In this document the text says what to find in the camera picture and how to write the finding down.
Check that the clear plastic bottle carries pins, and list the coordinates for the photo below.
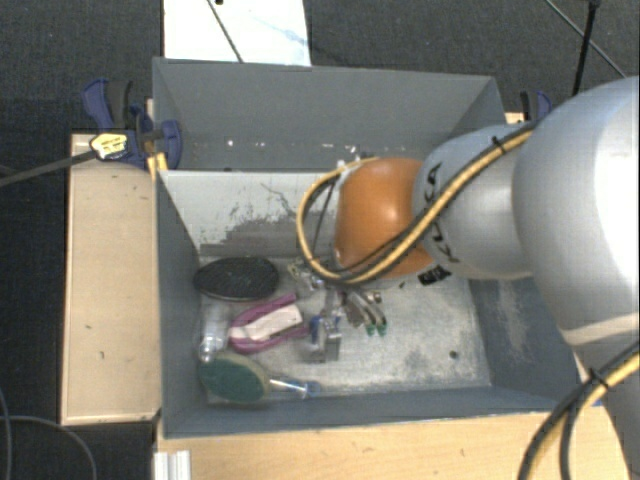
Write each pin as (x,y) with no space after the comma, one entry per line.
(212,333)

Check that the clear tube with blue cap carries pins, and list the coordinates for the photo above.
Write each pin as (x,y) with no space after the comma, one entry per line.
(295,387)

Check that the green round sponge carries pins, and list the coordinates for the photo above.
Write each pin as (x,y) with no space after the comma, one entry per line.
(232,379)

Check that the grey metal bin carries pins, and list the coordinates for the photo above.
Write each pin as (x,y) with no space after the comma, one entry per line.
(430,338)

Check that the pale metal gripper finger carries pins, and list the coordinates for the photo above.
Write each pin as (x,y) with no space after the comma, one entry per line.
(316,353)
(334,345)

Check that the black oval disc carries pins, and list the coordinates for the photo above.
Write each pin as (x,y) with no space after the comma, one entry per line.
(236,279)

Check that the pale wood board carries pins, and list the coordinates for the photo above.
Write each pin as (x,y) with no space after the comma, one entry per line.
(112,288)

